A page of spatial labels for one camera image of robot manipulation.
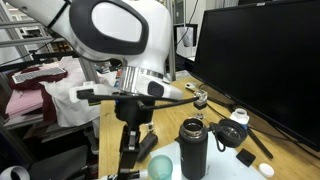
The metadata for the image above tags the black tape piece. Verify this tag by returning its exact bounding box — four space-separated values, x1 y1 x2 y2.
235 148 257 168

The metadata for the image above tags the pink cloth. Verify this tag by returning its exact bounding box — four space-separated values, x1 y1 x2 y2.
4 88 44 116

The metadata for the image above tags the large black monitor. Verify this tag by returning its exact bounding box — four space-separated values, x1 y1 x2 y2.
191 0 320 153

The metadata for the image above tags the black thermos lid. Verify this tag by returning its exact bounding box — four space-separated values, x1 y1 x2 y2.
209 118 249 153

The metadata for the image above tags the black Expo marker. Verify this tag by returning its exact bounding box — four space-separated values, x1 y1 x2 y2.
98 169 149 180

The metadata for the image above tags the blue bottle white cap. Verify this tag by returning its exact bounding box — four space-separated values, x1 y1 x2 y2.
229 108 251 129

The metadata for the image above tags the white mat sheet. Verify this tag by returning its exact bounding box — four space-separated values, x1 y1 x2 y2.
149 133 268 180

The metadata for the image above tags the white round cap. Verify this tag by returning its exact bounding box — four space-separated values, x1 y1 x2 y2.
258 163 275 178

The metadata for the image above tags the grey keyboard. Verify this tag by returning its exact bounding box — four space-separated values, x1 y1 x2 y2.
12 66 68 84

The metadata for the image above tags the dark red cloth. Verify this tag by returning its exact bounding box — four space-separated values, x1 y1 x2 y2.
8 64 69 123

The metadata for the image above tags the white tape roll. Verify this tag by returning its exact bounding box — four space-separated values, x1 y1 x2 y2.
0 165 31 180

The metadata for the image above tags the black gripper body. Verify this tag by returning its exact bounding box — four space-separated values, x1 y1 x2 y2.
114 98 156 129

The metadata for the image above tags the white cloth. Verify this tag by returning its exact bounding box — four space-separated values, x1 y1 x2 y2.
39 56 118 128

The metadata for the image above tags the black thermos bottle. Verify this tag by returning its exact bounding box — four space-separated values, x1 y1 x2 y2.
178 117 209 180

